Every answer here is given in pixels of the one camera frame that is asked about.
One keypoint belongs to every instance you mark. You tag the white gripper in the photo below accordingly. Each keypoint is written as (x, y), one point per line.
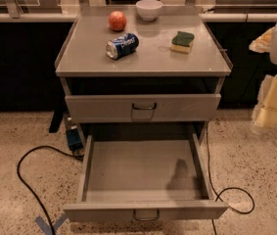
(267, 97)

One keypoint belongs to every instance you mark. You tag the grey drawer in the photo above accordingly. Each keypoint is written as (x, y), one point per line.
(145, 108)
(144, 180)

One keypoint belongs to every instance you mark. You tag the grey drawer cabinet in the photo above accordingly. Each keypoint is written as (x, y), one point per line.
(85, 69)

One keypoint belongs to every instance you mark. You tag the grey top drawer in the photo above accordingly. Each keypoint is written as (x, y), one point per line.
(145, 108)

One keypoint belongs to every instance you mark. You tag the green yellow sponge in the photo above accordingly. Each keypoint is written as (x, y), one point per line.
(182, 42)

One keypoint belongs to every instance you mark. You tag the blue pepsi can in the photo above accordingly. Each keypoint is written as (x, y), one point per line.
(122, 46)

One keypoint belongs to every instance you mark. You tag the white bowl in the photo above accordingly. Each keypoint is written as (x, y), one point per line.
(149, 10)

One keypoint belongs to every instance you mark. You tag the red apple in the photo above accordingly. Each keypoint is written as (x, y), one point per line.
(117, 21)

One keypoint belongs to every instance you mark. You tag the blue power adapter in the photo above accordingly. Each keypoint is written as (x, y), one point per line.
(73, 139)

